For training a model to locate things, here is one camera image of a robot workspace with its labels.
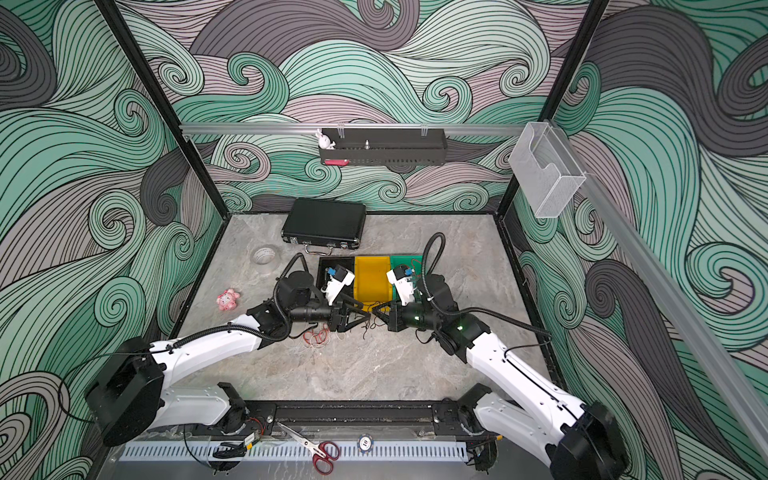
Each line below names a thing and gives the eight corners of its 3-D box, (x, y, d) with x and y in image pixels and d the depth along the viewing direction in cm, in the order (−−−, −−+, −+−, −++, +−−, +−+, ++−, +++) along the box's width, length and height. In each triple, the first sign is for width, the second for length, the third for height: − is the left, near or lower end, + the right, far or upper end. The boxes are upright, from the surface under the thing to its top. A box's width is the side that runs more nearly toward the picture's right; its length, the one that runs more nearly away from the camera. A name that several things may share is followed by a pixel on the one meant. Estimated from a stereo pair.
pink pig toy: (218, 311, 95) (213, 305, 92) (224, 294, 99) (220, 288, 96) (235, 311, 95) (231, 305, 92) (241, 294, 99) (237, 288, 96)
